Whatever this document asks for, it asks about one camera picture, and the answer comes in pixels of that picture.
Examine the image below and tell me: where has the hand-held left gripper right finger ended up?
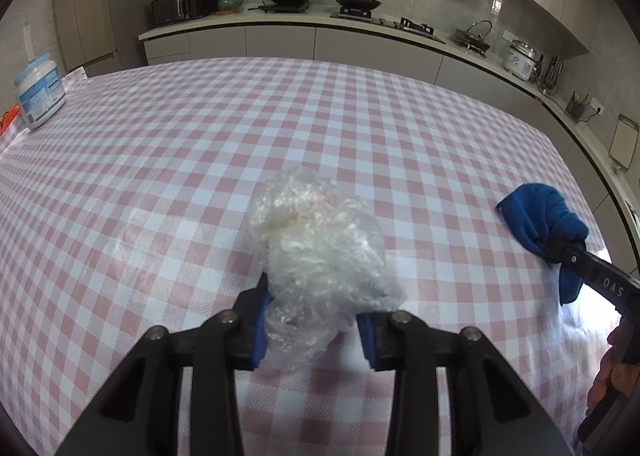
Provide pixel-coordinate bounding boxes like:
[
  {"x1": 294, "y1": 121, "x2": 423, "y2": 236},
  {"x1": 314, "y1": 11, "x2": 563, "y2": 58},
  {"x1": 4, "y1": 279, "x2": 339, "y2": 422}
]
[{"x1": 356, "y1": 308, "x2": 573, "y2": 456}]

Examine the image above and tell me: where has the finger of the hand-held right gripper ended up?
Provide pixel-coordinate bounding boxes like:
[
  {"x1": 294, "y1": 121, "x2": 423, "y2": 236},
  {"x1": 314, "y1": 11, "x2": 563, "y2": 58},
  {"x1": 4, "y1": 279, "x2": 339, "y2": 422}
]
[{"x1": 543, "y1": 235, "x2": 593, "y2": 279}]

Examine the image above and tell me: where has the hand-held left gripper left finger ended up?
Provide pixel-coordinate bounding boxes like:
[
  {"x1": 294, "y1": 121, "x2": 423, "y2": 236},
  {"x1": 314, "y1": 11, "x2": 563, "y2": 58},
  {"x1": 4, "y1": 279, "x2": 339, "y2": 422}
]
[{"x1": 57, "y1": 272, "x2": 275, "y2": 456}]

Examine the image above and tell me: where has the blue cloth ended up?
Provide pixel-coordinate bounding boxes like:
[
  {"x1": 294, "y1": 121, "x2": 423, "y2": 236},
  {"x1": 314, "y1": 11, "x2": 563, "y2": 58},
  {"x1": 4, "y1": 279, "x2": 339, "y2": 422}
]
[{"x1": 496, "y1": 182, "x2": 589, "y2": 306}]

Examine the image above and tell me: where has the clear plastic bag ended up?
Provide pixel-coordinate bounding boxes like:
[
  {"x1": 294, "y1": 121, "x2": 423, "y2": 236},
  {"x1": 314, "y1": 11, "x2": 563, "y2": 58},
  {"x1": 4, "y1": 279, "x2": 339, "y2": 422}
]
[{"x1": 248, "y1": 167, "x2": 407, "y2": 371}]

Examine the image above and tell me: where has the person's right hand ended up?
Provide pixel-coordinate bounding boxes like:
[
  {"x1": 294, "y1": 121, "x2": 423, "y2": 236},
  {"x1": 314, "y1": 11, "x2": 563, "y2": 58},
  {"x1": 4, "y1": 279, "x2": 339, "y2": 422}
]
[{"x1": 586, "y1": 328, "x2": 640, "y2": 412}]

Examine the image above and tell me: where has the white cutting board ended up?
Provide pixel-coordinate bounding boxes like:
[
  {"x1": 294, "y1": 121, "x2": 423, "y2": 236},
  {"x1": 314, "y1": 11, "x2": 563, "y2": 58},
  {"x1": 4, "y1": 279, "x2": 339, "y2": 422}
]
[{"x1": 609, "y1": 114, "x2": 640, "y2": 172}]

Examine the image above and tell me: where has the knife block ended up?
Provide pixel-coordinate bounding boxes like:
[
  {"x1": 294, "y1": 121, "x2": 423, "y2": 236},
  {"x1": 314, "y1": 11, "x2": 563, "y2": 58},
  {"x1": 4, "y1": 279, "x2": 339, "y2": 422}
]
[{"x1": 565, "y1": 91, "x2": 591, "y2": 123}]

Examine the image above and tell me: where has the white rice cooker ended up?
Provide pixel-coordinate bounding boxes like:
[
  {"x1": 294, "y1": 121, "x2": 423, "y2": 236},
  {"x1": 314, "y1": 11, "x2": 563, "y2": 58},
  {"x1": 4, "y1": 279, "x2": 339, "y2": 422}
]
[{"x1": 502, "y1": 33, "x2": 539, "y2": 82}]

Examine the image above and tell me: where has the metal kettle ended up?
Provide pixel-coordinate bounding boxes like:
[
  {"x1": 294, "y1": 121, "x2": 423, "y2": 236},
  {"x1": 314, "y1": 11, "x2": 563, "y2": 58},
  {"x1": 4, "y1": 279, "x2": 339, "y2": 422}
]
[{"x1": 454, "y1": 20, "x2": 494, "y2": 55}]

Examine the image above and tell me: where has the gas stove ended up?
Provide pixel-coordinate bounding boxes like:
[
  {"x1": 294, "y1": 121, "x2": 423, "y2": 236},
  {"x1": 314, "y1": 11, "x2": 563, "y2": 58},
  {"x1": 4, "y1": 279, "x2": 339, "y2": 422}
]
[{"x1": 330, "y1": 10, "x2": 447, "y2": 45}]

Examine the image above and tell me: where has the white jar with blue lid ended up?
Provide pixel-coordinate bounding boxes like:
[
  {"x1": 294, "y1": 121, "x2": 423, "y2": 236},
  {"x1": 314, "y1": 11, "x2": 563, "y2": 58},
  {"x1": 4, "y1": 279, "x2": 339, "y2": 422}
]
[{"x1": 13, "y1": 53, "x2": 68, "y2": 131}]

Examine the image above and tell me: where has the orange object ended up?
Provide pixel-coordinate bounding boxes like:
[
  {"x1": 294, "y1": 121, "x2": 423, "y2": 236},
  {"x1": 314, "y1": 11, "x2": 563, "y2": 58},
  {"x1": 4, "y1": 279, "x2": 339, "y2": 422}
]
[{"x1": 0, "y1": 106, "x2": 21, "y2": 135}]

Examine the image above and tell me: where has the black toaster oven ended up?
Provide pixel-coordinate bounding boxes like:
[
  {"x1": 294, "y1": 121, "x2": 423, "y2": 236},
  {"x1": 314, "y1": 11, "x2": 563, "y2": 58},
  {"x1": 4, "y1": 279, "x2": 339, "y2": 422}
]
[{"x1": 186, "y1": 0, "x2": 219, "y2": 20}]

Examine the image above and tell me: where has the black microwave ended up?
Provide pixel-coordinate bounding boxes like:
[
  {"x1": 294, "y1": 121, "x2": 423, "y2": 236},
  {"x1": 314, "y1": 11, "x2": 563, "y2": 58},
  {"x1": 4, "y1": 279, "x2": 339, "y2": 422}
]
[{"x1": 151, "y1": 0, "x2": 189, "y2": 28}]

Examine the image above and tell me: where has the grey refrigerator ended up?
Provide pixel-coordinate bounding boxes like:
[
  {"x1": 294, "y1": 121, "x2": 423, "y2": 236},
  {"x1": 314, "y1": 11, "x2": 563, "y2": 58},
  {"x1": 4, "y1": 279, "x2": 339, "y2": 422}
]
[{"x1": 52, "y1": 0, "x2": 151, "y2": 80}]

